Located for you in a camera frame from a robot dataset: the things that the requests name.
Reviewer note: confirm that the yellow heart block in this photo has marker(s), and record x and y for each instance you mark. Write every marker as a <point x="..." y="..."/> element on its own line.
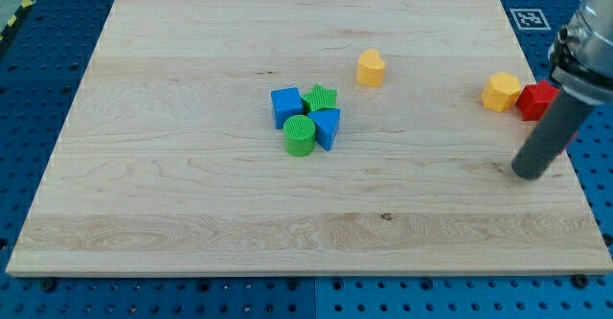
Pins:
<point x="370" y="69"/>

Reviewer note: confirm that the green star block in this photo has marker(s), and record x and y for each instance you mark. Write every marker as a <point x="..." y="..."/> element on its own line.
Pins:
<point x="319" y="98"/>

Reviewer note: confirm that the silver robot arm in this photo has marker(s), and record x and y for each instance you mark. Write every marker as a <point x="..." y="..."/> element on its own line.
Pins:
<point x="581" y="58"/>

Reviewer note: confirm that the wooden board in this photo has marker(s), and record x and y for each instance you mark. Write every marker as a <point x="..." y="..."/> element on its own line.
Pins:
<point x="170" y="164"/>

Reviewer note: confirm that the blue triangle block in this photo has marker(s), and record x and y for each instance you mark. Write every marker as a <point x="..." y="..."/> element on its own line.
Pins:
<point x="327" y="123"/>

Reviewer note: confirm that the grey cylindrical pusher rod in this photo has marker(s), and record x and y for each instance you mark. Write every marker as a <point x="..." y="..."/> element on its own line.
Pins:
<point x="551" y="135"/>

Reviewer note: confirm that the yellow hexagon block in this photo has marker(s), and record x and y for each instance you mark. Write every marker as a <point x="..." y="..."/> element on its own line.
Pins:
<point x="501" y="92"/>

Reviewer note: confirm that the yellow black hazard tape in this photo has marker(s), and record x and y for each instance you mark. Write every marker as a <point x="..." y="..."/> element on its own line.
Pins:
<point x="16" y="20"/>

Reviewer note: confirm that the red star block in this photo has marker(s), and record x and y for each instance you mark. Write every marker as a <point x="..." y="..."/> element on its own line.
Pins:
<point x="535" y="99"/>

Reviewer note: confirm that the green cylinder block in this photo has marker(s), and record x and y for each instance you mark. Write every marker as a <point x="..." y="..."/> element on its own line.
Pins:
<point x="299" y="135"/>

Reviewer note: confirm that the blue cube block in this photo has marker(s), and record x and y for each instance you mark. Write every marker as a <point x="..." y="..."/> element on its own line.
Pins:
<point x="286" y="103"/>

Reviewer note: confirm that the white fiducial marker tag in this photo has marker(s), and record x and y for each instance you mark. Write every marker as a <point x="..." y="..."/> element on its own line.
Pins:
<point x="529" y="19"/>

